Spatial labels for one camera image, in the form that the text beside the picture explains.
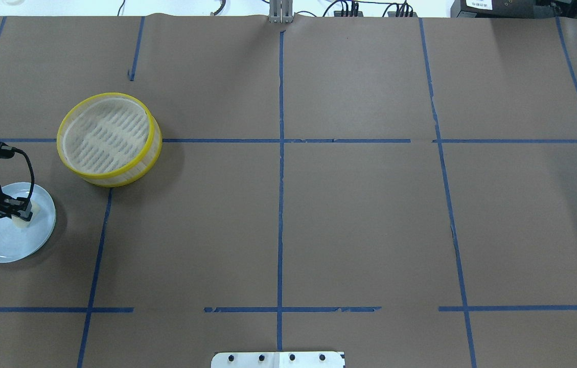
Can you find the light blue plate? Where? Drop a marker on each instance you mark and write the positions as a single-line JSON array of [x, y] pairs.
[[18, 243]]

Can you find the yellow rimmed steamer basket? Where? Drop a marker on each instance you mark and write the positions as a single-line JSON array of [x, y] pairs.
[[109, 140]]

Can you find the grey metal bracket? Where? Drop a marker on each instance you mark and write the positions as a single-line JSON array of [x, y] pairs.
[[281, 11]]

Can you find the black equipment box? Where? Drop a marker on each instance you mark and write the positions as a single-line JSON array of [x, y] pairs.
[[513, 9]]

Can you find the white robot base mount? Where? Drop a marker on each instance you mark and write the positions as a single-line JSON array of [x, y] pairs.
[[279, 359]]

